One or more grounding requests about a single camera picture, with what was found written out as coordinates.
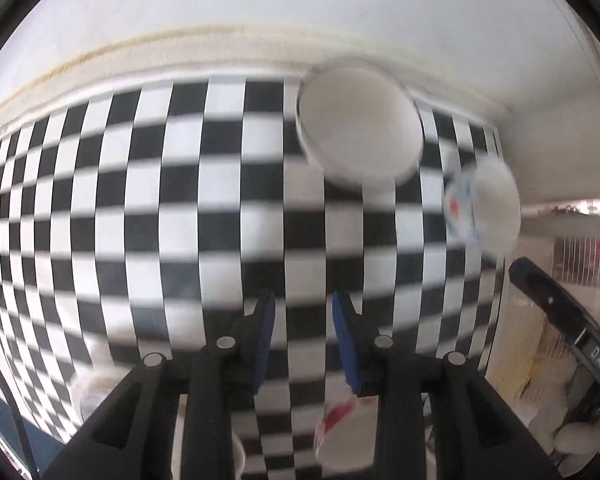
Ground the blue patterned white bowl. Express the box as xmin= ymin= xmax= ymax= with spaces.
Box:
xmin=442 ymin=159 xmax=522 ymax=256

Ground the frosted floral glass sliding door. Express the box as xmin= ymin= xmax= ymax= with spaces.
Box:
xmin=500 ymin=200 xmax=600 ymax=411

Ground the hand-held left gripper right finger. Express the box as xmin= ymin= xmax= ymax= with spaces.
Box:
xmin=332 ymin=292 xmax=563 ymax=480

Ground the blue cabinet front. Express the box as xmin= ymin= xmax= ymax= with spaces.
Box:
xmin=0 ymin=375 xmax=66 ymax=480

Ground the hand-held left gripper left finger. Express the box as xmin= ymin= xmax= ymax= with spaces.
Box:
xmin=42 ymin=290 xmax=276 ymax=480

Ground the pink floral white plate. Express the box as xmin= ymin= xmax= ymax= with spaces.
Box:
xmin=314 ymin=395 xmax=431 ymax=480

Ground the black and white checkered cloth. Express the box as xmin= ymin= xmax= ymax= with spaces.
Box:
xmin=0 ymin=77 xmax=506 ymax=480

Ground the dark rimmed white bowl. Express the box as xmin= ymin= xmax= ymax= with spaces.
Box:
xmin=295 ymin=57 xmax=425 ymax=191

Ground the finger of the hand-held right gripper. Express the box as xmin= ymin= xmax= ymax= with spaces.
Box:
xmin=509 ymin=256 xmax=588 ymax=341

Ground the white fluffy object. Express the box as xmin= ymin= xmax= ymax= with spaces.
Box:
xmin=520 ymin=360 xmax=600 ymax=478

